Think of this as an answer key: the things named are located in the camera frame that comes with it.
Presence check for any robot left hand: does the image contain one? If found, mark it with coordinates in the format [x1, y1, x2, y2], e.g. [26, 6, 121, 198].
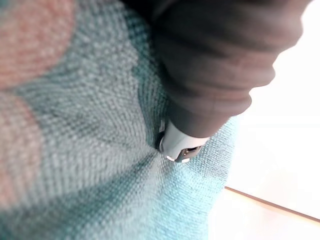
[119, 0, 316, 164]

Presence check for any teal and pink woven cushion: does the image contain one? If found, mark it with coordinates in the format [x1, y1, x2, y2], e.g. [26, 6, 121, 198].
[0, 0, 240, 240]

